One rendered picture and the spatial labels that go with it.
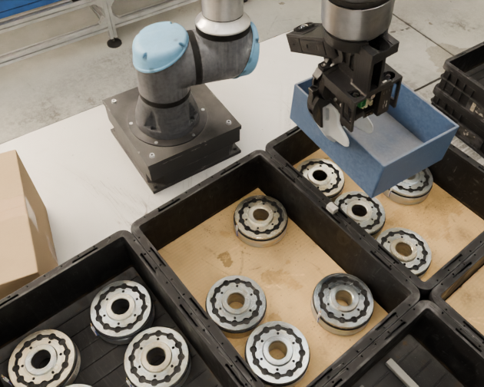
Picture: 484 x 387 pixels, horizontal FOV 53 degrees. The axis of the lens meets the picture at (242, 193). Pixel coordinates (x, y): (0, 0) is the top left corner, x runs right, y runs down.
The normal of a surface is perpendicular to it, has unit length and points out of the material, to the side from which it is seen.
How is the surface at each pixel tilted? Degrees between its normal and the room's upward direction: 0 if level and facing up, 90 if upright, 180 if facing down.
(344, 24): 97
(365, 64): 98
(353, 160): 88
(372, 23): 92
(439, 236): 0
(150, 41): 6
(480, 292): 0
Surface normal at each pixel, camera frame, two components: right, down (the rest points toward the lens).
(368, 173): -0.84, 0.41
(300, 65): 0.01, -0.61
